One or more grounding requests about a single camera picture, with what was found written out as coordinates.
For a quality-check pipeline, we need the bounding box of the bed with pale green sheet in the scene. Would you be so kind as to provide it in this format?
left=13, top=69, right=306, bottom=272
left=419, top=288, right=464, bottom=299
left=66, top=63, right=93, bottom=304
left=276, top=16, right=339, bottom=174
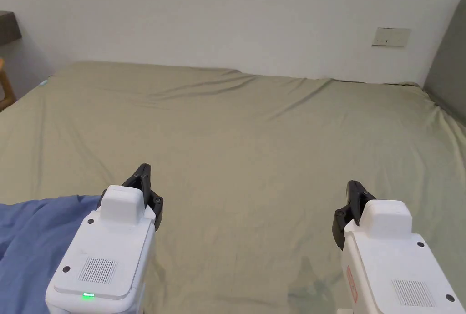
left=0, top=60, right=466, bottom=314

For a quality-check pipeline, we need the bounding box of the blue garment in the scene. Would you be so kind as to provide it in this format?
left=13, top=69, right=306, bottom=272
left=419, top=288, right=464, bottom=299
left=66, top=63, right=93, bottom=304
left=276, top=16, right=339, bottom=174
left=0, top=193, right=103, bottom=314

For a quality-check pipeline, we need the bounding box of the wooden chair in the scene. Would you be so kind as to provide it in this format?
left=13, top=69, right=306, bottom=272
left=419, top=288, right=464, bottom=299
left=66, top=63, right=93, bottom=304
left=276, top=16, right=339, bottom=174
left=0, top=57, right=17, bottom=111

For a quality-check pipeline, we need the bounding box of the dark wall shelf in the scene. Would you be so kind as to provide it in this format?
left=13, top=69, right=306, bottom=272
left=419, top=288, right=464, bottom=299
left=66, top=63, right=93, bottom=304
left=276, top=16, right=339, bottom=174
left=0, top=10, right=23, bottom=47

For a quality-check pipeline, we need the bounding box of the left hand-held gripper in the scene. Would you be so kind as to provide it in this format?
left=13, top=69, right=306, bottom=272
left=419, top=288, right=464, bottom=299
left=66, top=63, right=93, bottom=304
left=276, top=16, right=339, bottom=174
left=45, top=163, right=164, bottom=314

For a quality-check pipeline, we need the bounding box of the grey padded headboard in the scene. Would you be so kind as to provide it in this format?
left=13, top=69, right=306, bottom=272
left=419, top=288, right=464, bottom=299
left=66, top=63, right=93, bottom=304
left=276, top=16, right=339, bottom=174
left=424, top=0, right=466, bottom=127

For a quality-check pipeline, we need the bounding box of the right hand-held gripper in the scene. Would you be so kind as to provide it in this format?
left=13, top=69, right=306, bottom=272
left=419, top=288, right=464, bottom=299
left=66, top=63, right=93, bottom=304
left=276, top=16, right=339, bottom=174
left=331, top=180, right=466, bottom=314

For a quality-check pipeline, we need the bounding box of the beige wall socket plate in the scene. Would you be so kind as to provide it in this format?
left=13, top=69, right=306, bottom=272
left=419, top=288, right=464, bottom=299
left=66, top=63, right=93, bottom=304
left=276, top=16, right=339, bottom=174
left=371, top=27, right=412, bottom=49

